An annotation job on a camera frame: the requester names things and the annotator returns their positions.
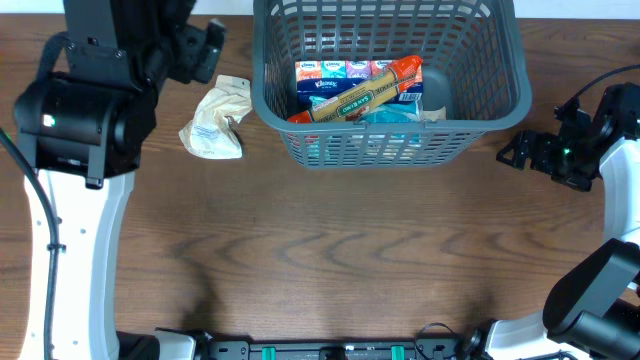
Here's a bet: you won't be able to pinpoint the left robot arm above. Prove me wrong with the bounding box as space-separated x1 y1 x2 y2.
3 0 226 359

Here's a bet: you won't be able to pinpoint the grey plastic slotted basket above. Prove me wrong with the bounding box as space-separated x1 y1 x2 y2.
252 0 532 169

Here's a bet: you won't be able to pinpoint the beige paper pouch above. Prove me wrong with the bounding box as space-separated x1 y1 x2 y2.
179 75 253 160

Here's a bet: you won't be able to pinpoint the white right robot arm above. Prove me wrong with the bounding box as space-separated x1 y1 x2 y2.
458 82 639 360

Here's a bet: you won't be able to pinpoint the brown photo snack bag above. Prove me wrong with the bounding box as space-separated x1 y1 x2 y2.
422 106 447 122

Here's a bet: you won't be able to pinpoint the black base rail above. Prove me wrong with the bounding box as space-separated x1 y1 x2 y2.
208 336 491 360

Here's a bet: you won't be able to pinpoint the spaghetti pack red ends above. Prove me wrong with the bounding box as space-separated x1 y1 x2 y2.
287 55 422 124

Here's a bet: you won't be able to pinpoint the teal white pouch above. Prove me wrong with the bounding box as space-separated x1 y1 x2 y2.
288 89 421 123

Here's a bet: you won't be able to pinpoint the multicolour tissue pack box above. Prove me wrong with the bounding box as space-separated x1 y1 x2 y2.
295 60 392 106

